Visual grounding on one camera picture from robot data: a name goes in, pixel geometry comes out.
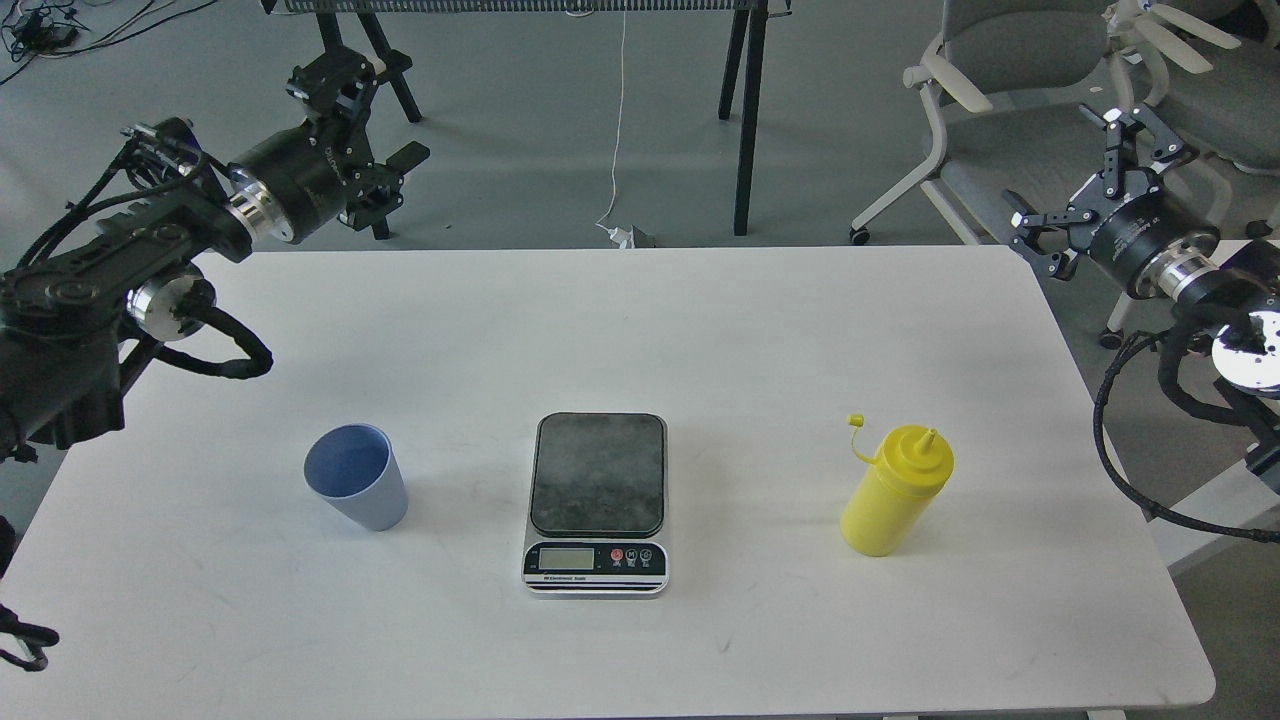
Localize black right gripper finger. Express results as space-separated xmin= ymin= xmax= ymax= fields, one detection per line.
xmin=1082 ymin=104 xmax=1198 ymax=206
xmin=1004 ymin=190 xmax=1100 ymax=281

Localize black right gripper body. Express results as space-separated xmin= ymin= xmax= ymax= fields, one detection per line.
xmin=1071 ymin=183 xmax=1220 ymax=299

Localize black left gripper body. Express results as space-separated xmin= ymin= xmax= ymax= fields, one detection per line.
xmin=228 ymin=126 xmax=381 ymax=243

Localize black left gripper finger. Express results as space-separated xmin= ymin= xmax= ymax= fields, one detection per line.
xmin=285 ymin=50 xmax=413 ymax=141
xmin=346 ymin=141 xmax=431 ymax=240

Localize yellow squeeze bottle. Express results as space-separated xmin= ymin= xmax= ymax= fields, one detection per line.
xmin=838 ymin=414 xmax=955 ymax=557

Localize blue plastic cup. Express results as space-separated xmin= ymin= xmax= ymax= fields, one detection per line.
xmin=303 ymin=423 xmax=410 ymax=532

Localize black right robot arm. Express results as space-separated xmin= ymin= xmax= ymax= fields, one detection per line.
xmin=1004 ymin=104 xmax=1279 ymax=544

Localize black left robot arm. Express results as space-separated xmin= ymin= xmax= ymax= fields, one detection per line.
xmin=1 ymin=45 xmax=430 ymax=462

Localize digital kitchen scale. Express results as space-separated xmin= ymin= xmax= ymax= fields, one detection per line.
xmin=520 ymin=413 xmax=671 ymax=598

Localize black trestle table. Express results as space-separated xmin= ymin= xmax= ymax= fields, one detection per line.
xmin=262 ymin=0 xmax=794 ymax=241

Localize grey office chair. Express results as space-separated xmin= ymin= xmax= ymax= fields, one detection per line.
xmin=850 ymin=0 xmax=1236 ymax=350
xmin=1103 ymin=1 xmax=1277 ymax=178

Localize white power adapter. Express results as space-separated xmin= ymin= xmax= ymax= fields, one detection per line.
xmin=605 ymin=225 xmax=658 ymax=250

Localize white hanging cable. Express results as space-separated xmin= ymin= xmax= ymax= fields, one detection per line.
xmin=596 ymin=8 xmax=628 ymax=233

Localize black floor cables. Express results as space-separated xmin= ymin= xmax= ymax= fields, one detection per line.
xmin=0 ymin=0 xmax=221 ymax=87

